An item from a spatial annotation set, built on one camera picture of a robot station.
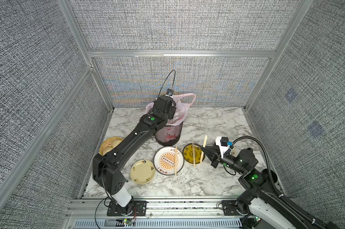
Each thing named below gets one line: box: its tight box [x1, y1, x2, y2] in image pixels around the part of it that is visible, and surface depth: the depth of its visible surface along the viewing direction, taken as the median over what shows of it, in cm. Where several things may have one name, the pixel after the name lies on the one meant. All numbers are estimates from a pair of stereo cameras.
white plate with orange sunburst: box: [153, 145, 185, 176], surface depth 92 cm
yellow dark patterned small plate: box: [182, 143, 206, 165], surface depth 95 cm
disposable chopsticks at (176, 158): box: [174, 146, 178, 177], surface depth 92 cm
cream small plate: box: [129, 158, 156, 185], surface depth 87 cm
